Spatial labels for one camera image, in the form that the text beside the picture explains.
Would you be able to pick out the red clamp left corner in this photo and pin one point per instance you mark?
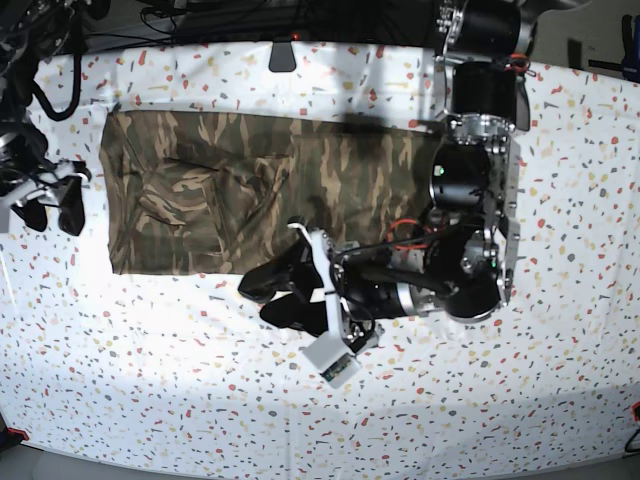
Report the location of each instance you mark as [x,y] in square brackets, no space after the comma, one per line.
[18,435]

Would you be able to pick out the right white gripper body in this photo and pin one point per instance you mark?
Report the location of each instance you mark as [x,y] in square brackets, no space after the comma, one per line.
[46,186]

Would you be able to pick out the red clamp corner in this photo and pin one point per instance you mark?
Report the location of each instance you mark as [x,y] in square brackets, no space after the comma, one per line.
[636,411]
[18,435]

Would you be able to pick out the camouflage T-shirt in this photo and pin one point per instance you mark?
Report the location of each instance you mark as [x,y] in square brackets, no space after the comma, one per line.
[209,193]

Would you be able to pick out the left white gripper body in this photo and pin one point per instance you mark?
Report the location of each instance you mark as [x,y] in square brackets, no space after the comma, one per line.
[322,248]

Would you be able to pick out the terrazzo pattern table cloth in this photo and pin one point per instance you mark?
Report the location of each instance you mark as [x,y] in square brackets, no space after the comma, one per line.
[177,375]

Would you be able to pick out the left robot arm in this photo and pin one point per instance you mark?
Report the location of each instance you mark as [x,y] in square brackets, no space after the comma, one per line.
[457,256]

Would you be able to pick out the blue tool at right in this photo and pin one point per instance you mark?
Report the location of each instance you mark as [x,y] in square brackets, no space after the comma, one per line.
[628,67]

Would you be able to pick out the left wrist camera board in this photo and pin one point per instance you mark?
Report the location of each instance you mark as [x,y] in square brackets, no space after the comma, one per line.
[332,359]

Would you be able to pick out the red clamp right corner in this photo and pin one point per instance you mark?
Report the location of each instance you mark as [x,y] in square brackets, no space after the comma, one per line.
[636,411]

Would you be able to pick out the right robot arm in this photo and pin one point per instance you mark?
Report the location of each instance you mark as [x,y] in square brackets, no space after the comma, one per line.
[32,31]

